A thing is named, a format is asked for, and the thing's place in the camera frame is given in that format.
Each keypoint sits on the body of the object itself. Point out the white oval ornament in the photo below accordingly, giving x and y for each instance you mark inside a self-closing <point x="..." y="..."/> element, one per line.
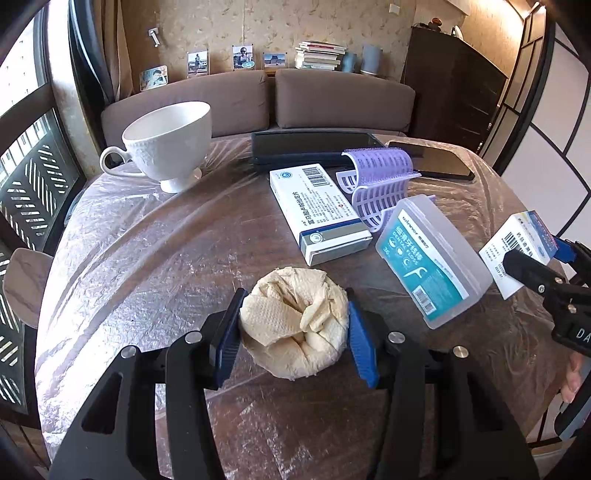
<point x="456" y="30"/>

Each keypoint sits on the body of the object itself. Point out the photo with rounded corners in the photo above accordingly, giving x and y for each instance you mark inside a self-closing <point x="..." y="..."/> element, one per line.
<point x="153" y="77"/>

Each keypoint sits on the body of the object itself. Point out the white medicine box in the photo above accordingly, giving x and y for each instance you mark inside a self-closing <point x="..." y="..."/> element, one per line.
<point x="318" y="212"/>

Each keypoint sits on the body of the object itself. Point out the black phone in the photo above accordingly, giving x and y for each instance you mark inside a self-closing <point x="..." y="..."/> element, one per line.
<point x="438" y="161"/>

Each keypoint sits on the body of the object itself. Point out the dark wooden cabinet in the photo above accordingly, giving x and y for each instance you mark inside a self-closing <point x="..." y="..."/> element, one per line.
<point x="452" y="87"/>

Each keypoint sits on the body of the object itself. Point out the cream tissue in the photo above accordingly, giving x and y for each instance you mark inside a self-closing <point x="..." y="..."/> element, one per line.
<point x="286" y="323"/>

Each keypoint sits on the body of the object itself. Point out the teal dental floss box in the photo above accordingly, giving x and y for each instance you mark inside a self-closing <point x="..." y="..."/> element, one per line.
<point x="429" y="258"/>

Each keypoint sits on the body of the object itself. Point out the photo of building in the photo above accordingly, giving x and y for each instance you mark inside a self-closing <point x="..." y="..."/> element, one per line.
<point x="274" y="61"/>

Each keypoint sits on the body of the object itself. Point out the blue grey cylinder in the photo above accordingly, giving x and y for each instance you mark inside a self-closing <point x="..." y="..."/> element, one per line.
<point x="349" y="63"/>

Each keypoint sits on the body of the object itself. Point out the dark framed window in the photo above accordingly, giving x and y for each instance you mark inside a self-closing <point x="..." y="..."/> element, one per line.
<point x="27" y="115"/>

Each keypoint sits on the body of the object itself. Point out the dark curtain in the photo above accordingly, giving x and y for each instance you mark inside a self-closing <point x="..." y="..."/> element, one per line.
<point x="97" y="46"/>

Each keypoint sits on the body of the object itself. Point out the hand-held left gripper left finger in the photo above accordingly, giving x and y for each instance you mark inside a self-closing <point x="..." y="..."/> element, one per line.
<point x="226" y="341"/>

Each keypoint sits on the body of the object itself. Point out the brown sofa back cushion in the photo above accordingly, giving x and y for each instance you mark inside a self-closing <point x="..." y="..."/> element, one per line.
<point x="221" y="92"/>
<point x="341" y="97"/>

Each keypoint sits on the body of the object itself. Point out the small box with barcode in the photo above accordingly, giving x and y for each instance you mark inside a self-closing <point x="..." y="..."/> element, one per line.
<point x="512" y="240"/>

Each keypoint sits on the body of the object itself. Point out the metal wall hook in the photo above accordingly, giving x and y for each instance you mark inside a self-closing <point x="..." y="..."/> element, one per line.
<point x="153" y="37"/>

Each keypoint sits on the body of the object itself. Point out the person's right hand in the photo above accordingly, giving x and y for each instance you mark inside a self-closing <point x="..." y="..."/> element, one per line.
<point x="572" y="378"/>

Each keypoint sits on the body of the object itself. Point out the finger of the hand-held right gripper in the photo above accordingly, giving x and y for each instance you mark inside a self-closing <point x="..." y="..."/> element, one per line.
<point x="561" y="249"/>
<point x="535" y="274"/>

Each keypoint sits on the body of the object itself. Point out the photo of standing person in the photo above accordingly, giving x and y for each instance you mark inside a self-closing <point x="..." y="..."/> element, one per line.
<point x="197" y="63"/>

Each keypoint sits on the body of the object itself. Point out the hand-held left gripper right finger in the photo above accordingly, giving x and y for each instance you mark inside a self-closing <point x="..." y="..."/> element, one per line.
<point x="362" y="350"/>

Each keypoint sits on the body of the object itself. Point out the tablet in dark case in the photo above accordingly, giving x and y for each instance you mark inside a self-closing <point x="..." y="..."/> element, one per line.
<point x="314" y="145"/>

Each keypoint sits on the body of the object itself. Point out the white panel sliding door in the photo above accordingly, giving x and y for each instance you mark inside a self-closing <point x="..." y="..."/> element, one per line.
<point x="545" y="152"/>

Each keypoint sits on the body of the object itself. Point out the photo of person with sunglasses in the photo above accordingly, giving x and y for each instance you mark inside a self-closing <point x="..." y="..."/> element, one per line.
<point x="243" y="56"/>

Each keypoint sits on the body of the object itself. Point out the grey speaker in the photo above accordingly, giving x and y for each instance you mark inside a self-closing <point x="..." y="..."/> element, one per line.
<point x="371" y="60"/>

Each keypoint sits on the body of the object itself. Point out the white embossed cup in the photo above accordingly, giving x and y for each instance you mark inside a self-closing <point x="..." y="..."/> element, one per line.
<point x="171" y="143"/>

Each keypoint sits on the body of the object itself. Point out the stack of books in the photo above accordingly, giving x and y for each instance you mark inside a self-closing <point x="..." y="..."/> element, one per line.
<point x="318" y="56"/>

